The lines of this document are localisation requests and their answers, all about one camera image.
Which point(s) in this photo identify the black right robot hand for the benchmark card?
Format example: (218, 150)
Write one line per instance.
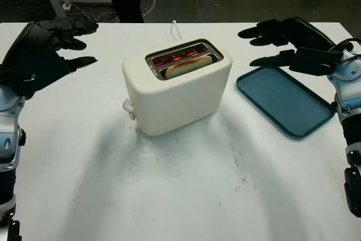
(307, 33)

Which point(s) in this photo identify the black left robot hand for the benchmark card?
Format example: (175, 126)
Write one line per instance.
(31, 43)

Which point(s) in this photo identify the browned toast slice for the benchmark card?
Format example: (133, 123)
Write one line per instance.
(186, 67)

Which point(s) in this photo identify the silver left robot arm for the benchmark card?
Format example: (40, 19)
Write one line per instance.
(8, 128)

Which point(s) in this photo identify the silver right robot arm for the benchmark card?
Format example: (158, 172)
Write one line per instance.
(349, 88)

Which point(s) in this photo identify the white two-slot toaster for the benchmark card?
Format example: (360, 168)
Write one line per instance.
(180, 102)

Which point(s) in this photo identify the white power strip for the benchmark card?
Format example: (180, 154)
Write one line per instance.
(67, 6)

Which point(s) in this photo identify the blue plastic tray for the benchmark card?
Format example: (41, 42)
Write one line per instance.
(285, 102)

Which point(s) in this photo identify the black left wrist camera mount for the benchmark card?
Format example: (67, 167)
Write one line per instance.
(36, 77)

